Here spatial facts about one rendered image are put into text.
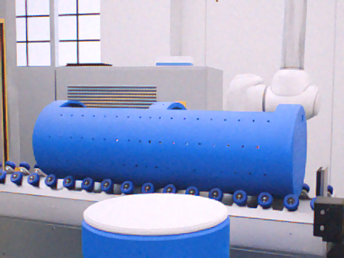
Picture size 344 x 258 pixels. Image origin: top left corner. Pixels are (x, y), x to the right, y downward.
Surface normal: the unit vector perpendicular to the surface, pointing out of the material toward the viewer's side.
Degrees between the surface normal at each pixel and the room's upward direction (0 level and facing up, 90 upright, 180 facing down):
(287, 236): 71
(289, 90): 82
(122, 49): 90
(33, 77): 90
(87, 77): 90
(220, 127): 60
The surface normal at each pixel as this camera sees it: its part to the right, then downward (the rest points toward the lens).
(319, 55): -0.22, 0.09
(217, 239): 0.83, 0.07
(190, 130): -0.29, -0.38
